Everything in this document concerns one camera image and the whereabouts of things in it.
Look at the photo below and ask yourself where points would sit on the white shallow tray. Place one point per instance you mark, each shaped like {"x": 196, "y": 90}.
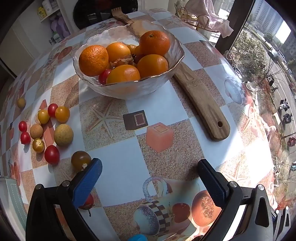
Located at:
{"x": 11, "y": 201}

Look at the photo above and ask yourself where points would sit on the red cherry tomato with stem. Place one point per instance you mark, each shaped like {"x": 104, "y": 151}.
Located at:
{"x": 89, "y": 201}

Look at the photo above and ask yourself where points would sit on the pink cloth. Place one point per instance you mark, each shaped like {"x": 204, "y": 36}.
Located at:
{"x": 212, "y": 14}

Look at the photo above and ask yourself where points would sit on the dried physalis husk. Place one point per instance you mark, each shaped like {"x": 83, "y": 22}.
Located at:
{"x": 122, "y": 61}

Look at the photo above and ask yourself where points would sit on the small tan longan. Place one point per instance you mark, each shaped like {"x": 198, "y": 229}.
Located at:
{"x": 36, "y": 131}
{"x": 21, "y": 102}

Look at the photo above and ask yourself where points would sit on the yellow green bottle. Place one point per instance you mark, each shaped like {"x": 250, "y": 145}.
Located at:
{"x": 41, "y": 12}

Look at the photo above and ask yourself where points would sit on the smooth orange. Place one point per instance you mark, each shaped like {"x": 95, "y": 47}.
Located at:
{"x": 152, "y": 65}
{"x": 123, "y": 74}
{"x": 118, "y": 51}

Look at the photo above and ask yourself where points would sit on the clear glass bowl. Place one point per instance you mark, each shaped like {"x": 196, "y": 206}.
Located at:
{"x": 129, "y": 89}

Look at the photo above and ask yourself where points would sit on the large tan longan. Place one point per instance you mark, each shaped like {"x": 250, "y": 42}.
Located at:
{"x": 63, "y": 134}

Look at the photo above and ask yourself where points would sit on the white bottle with green label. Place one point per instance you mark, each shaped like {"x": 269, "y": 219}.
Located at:
{"x": 55, "y": 37}

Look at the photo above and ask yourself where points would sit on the bumpy-skinned mandarin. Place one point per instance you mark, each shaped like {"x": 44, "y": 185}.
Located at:
{"x": 93, "y": 60}
{"x": 155, "y": 42}

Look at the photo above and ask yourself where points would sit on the dark brown cherry tomato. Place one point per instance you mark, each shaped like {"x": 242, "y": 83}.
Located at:
{"x": 79, "y": 160}

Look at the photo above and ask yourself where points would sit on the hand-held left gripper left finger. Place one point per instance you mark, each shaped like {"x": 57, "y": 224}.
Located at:
{"x": 86, "y": 183}

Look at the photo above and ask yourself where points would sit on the long wooden board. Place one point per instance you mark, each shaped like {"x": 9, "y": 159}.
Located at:
{"x": 201, "y": 99}

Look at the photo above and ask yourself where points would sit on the white washing machine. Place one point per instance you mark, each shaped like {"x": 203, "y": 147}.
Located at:
{"x": 104, "y": 11}

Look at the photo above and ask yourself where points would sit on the yellow cherry tomato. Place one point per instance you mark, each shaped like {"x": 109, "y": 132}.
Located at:
{"x": 38, "y": 145}
{"x": 43, "y": 116}

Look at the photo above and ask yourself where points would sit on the dark window frame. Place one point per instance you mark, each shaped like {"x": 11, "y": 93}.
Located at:
{"x": 235, "y": 25}

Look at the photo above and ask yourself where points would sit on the purple detergent bottle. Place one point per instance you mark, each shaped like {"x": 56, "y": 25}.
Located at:
{"x": 63, "y": 25}
{"x": 54, "y": 25}

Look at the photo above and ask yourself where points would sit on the orange cherry tomato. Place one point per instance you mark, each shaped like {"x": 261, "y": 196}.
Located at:
{"x": 62, "y": 114}

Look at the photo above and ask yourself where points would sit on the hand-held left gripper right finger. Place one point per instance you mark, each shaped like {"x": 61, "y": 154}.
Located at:
{"x": 214, "y": 187}

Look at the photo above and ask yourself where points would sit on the white plastic bottle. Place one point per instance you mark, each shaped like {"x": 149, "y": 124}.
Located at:
{"x": 47, "y": 5}

